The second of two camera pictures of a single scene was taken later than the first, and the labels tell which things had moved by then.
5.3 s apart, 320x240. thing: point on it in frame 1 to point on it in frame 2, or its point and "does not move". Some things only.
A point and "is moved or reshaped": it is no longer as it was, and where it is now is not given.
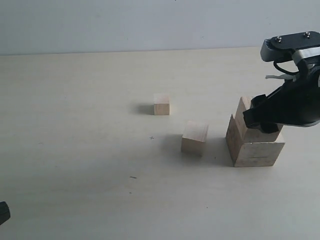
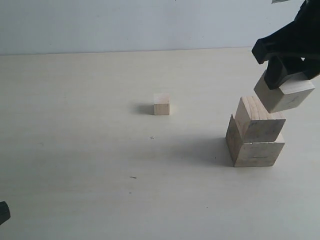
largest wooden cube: (246, 154) does not move
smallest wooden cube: (161, 104) does not move
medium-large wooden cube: (249, 135) does not move
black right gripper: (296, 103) to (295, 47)
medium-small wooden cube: (194, 137) is moved or reshaped
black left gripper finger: (5, 214) does not move
